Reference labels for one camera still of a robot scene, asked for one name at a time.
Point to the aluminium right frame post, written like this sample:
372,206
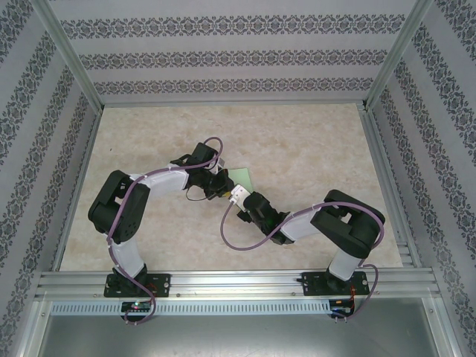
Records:
399,52

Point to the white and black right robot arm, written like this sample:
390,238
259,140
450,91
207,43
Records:
301,227

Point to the aluminium frame post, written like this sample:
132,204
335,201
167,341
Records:
68,52
399,52

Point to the aluminium left frame post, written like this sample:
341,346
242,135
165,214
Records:
68,52

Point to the aluminium rear frame bar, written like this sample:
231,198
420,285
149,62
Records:
234,103

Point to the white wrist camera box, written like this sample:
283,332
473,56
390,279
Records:
240,193
222,165

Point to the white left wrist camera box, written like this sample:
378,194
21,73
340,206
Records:
222,165

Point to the light green paper sheet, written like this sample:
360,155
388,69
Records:
241,176

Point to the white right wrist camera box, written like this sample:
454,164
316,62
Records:
240,193

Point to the grey metal sheet panel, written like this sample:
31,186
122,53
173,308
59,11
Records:
238,334

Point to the aluminium right side rail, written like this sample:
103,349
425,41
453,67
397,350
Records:
383,167

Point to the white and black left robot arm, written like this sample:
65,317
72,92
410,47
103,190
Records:
163,180

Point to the circuit board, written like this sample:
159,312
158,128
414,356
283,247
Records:
135,306
340,306

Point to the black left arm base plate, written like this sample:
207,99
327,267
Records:
161,284

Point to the aluminium left side rail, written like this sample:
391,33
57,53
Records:
79,186

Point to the left circuit board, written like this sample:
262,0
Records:
135,306

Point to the aluminium mounting rail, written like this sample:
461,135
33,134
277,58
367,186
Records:
238,284

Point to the right circuit board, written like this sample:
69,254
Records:
340,306

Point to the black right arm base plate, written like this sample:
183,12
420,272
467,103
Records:
312,284

